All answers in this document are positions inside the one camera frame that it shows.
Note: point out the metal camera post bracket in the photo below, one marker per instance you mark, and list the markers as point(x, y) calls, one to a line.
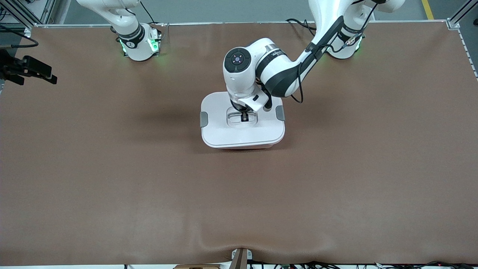
point(241, 259)

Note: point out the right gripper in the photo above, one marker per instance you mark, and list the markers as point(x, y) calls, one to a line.
point(18, 67)

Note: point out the brown cardboard piece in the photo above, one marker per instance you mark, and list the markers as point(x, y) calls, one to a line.
point(198, 266)

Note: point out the brown table mat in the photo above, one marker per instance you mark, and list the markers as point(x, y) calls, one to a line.
point(239, 205)

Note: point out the white box lid grey latches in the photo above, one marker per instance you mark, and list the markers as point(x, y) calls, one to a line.
point(224, 134)

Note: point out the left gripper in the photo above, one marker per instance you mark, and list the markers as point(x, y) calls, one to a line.
point(243, 110)

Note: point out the pink plastic storage box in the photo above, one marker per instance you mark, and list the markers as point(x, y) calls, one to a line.
point(242, 148)

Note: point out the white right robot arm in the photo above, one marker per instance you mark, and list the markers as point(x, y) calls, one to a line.
point(138, 48)

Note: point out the aluminium frame profile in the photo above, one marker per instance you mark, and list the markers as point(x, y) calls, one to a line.
point(453, 23)
point(46, 11)

